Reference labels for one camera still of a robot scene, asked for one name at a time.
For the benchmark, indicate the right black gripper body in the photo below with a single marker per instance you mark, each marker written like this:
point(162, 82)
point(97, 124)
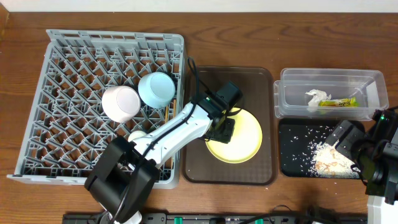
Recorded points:
point(352, 144)

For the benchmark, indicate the yellow plate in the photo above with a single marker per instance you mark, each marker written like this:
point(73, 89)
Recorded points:
point(245, 141)

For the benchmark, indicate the yellow green snack wrapper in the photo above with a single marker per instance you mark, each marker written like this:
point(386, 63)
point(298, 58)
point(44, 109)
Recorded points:
point(346, 102)

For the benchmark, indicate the food scraps rice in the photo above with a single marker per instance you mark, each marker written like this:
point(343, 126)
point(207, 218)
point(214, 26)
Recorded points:
point(329, 160)

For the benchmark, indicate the wooden chopstick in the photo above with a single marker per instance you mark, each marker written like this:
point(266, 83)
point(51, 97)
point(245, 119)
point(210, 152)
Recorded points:
point(174, 108)
point(166, 114)

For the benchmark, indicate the white tissue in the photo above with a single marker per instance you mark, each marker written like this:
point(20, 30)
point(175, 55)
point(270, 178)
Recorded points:
point(317, 97)

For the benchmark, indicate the light blue bowl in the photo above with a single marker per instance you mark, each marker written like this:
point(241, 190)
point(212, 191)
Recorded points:
point(156, 90)

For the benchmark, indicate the white cup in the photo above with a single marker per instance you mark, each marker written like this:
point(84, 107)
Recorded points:
point(136, 134)

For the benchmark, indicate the pink bowl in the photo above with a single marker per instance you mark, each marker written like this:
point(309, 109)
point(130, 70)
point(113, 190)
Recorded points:
point(121, 103)

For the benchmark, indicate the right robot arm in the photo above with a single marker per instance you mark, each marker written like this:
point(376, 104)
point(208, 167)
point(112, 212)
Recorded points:
point(374, 157)

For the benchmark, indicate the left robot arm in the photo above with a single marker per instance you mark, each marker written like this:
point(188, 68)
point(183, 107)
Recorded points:
point(125, 173)

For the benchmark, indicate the dark brown serving tray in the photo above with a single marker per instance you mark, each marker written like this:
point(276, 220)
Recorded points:
point(198, 163)

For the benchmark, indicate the black tray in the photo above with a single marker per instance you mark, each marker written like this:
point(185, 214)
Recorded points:
point(295, 155)

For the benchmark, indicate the clear plastic bin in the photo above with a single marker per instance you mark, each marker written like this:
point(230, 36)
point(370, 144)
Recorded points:
point(366, 86)

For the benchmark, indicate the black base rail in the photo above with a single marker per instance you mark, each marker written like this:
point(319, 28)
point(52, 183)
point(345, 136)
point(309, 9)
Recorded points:
point(161, 218)

